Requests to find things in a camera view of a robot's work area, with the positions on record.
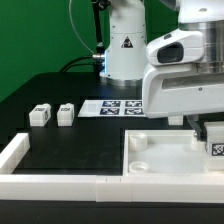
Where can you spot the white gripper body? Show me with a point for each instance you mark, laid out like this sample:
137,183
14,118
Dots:
174,84

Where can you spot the white U-shaped fence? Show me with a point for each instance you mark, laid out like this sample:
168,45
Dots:
192,188

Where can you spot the white square table top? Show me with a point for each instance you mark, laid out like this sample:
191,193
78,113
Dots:
167,152

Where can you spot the white marker sheet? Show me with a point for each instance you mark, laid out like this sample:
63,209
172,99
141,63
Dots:
111,108

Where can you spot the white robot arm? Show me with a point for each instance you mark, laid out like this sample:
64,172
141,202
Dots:
125,59

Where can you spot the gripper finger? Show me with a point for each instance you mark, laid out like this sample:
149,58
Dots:
193,122

